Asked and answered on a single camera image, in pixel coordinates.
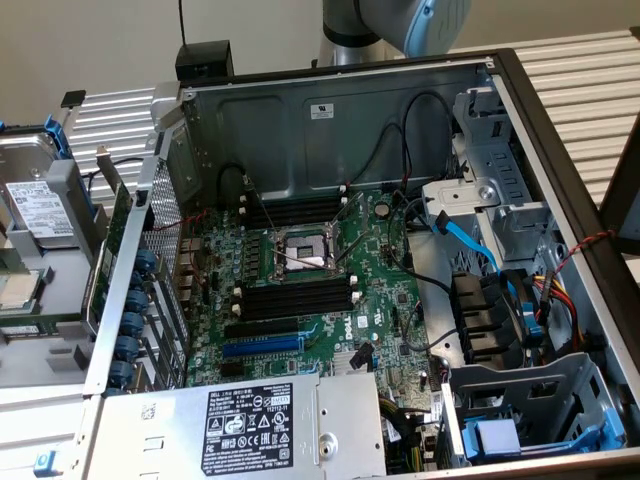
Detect black RAM slot white clips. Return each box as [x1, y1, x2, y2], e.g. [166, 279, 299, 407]
[238, 184, 347, 206]
[232, 274, 360, 299]
[237, 195, 349, 219]
[230, 291, 362, 316]

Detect green RAM stick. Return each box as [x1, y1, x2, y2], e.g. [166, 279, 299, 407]
[0, 312, 85, 337]

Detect metal CPU socket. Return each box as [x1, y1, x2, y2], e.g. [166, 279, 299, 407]
[267, 219, 351, 285]

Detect thin metal locking lever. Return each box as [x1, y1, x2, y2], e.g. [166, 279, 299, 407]
[333, 233, 373, 266]
[246, 179, 278, 234]

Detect metal socket cover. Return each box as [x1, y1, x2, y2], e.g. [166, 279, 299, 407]
[329, 191, 374, 232]

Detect green Dell motherboard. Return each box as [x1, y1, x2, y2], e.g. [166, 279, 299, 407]
[182, 187, 447, 401]

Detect long black expansion slot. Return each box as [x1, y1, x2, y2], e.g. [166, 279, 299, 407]
[223, 317, 302, 340]

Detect blue expansion slot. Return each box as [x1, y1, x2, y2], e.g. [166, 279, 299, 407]
[221, 334, 306, 359]

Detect silver chipset heatsink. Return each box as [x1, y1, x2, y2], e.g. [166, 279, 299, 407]
[327, 349, 379, 377]

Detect metal rear port block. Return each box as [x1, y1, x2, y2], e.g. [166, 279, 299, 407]
[174, 237, 207, 304]

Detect open metal PC case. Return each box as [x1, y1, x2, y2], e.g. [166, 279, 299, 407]
[74, 47, 640, 480]

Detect black fan shroud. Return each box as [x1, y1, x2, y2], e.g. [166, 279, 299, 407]
[448, 268, 531, 369]

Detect blue round card retainer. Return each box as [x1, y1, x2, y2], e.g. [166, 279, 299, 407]
[119, 311, 145, 337]
[134, 248, 159, 275]
[115, 334, 141, 362]
[123, 288, 150, 315]
[108, 359, 135, 387]

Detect grey metal disk bay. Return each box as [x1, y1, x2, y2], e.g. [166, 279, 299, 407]
[419, 84, 569, 269]

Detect green graphics card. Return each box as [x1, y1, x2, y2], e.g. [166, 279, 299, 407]
[88, 143, 135, 326]

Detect black power supply label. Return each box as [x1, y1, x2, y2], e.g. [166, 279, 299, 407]
[199, 382, 296, 477]

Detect black box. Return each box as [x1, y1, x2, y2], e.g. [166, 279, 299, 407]
[174, 39, 236, 81]

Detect silver power supply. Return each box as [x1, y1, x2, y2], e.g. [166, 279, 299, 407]
[82, 372, 390, 480]

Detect blue plastic caddy block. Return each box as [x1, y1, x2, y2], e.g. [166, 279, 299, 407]
[460, 417, 525, 464]

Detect grey parts rack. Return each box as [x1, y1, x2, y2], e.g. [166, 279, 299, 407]
[0, 159, 110, 389]

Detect metal disk bay blue rails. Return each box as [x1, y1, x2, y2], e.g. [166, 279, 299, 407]
[438, 351, 630, 469]

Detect silver hard disk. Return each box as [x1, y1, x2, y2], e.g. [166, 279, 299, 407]
[0, 130, 76, 250]

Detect silver CPU chip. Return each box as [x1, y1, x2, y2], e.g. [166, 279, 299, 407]
[0, 271, 44, 311]

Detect dark brown panel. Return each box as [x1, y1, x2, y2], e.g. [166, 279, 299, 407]
[598, 112, 640, 256]

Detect blue plastic latch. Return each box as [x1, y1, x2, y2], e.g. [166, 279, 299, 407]
[32, 450, 59, 477]

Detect thin grey wire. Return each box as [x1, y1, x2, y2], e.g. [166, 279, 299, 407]
[349, 122, 412, 186]

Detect thick black wire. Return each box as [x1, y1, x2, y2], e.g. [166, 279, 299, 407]
[385, 188, 454, 297]

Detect short black looped wire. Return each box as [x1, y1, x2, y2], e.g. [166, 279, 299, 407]
[216, 161, 250, 202]

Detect black wire plug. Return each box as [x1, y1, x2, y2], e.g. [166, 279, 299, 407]
[348, 341, 377, 372]

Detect red black twisted wire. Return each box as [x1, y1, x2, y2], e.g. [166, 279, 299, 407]
[543, 228, 620, 281]
[151, 208, 212, 234]

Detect blue flat disk wire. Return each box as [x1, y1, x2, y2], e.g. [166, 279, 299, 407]
[432, 209, 545, 349]

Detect thin black wire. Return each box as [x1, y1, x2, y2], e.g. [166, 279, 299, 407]
[79, 156, 147, 194]

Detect red yellow power wires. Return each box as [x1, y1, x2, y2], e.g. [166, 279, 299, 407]
[530, 271, 587, 354]

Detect blue disk bracket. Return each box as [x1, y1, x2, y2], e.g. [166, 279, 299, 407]
[42, 113, 97, 221]

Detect blue plastic bay rail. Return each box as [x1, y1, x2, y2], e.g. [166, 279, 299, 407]
[519, 407, 627, 451]

